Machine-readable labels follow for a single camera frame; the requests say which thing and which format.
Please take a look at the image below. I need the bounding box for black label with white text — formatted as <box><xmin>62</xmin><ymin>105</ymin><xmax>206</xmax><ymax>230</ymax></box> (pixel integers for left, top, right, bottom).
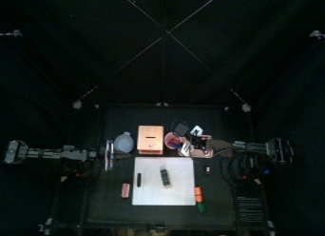
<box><xmin>235</xmin><ymin>195</ymin><xmax>267</xmax><ymax>226</ymax></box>

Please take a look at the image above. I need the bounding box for white plastic cutting board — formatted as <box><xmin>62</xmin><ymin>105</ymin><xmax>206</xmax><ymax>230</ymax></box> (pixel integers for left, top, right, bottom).
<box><xmin>131</xmin><ymin>156</ymin><xmax>198</xmax><ymax>207</ymax></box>

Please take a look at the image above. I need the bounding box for orange toy carrot green top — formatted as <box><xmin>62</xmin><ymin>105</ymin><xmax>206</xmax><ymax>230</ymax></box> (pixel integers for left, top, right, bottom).
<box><xmin>194</xmin><ymin>187</ymin><xmax>207</xmax><ymax>215</ymax></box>

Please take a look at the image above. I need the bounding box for wooden box with slot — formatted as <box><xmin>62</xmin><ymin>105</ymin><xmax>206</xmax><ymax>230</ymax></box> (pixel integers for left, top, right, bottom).
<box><xmin>136</xmin><ymin>125</ymin><xmax>166</xmax><ymax>156</ymax></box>

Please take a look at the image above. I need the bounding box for red plastic cup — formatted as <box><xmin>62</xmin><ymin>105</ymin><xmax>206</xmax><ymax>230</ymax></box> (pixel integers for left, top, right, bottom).
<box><xmin>164</xmin><ymin>131</ymin><xmax>188</xmax><ymax>151</ymax></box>

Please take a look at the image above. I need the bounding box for dark green toy sushi roll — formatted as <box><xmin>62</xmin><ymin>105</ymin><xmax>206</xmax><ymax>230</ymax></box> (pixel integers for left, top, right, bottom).
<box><xmin>159</xmin><ymin>167</ymin><xmax>172</xmax><ymax>187</ymax></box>

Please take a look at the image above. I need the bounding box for thin white diagonal cord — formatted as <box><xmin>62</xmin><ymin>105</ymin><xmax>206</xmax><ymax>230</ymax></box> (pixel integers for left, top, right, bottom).
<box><xmin>118</xmin><ymin>0</ymin><xmax>250</xmax><ymax>107</ymax></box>
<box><xmin>76</xmin><ymin>0</ymin><xmax>226</xmax><ymax>104</ymax></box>

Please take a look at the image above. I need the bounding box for salmon nigiri toy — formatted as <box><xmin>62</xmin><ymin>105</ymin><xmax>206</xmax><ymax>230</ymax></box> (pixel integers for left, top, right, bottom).
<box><xmin>122</xmin><ymin>183</ymin><xmax>132</xmax><ymax>199</ymax></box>

